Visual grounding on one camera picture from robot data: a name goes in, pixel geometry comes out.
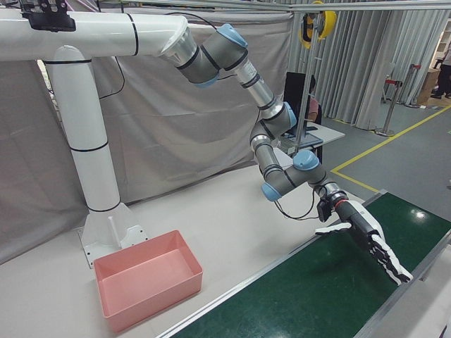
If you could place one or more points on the robot hand black white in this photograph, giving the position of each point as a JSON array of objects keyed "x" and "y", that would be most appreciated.
[{"x": 363, "y": 222}]

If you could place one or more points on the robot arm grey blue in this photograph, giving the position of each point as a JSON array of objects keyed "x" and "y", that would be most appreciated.
[{"x": 229, "y": 53}]

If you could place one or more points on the pink plastic basket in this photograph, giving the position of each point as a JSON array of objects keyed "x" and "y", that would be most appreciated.
[{"x": 148, "y": 278}]

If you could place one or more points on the green belt conveyor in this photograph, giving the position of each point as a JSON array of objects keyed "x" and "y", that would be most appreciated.
[{"x": 317, "y": 299}]

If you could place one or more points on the white desk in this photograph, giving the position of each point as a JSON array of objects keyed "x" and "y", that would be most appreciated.
[{"x": 329, "y": 134}]

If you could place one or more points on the seated person pink shirt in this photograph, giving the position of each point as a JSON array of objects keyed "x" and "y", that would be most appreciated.
[{"x": 313, "y": 105}]

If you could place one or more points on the black desk monitor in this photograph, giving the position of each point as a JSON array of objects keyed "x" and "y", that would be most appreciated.
[{"x": 294, "y": 91}]

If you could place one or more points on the cardboard box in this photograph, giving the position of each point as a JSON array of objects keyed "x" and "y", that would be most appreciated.
[{"x": 428, "y": 88}]

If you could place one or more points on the grey pleated curtain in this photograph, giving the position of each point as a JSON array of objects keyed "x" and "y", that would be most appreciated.
[{"x": 366, "y": 70}]

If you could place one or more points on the person in dark trousers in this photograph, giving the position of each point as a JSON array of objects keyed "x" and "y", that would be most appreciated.
[{"x": 444, "y": 74}]

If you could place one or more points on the grey fabric curtain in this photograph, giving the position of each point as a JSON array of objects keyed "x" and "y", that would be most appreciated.
[{"x": 158, "y": 123}]

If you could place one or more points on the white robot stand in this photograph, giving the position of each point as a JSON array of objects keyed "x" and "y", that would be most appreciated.
[{"x": 88, "y": 123}]

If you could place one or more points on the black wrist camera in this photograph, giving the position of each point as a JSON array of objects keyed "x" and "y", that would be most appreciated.
[{"x": 325, "y": 210}]

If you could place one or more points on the steel barrier post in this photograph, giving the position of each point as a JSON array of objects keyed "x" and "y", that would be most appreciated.
[
  {"x": 389, "y": 112},
  {"x": 412, "y": 88}
]

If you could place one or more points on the black camera on beam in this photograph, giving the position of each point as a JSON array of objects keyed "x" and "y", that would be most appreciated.
[{"x": 47, "y": 17}]

